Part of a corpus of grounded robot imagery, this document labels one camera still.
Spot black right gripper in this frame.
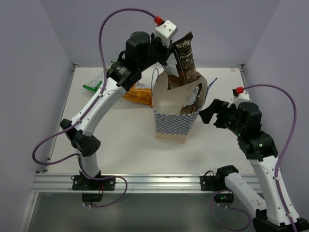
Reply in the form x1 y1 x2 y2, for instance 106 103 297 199
199 98 245 137

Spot dark brown snack bag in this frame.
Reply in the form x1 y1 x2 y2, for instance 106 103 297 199
180 83 203 114
163 32 200 90

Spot yellow snack bag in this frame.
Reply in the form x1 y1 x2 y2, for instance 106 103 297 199
122 82 154 107

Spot green Chuba chips bag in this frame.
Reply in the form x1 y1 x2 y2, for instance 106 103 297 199
83 78 103 92

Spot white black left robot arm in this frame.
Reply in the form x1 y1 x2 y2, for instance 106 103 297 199
60 31 173 190

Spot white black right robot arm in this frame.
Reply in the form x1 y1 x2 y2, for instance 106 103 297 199
199 99 309 232

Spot blue checkered paper bag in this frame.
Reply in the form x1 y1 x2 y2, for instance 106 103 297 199
152 72 210 144

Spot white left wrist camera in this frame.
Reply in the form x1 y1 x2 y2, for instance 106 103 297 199
154 20 178 48

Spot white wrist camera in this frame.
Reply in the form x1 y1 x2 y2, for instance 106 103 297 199
228 87 250 108
154 20 178 48

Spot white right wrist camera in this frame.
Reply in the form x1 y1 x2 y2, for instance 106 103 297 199
228 87 250 108

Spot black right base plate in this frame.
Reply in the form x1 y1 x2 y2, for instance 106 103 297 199
199 170 234 205

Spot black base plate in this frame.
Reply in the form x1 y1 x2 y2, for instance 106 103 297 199
199 170 234 205
70 174 116 205

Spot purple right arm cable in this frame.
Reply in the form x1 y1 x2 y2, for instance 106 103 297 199
243 84 297 232

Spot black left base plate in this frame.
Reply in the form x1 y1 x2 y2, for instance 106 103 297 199
70 174 116 205

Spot aluminium mounting rail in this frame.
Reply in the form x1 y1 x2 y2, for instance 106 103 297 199
30 173 290 193

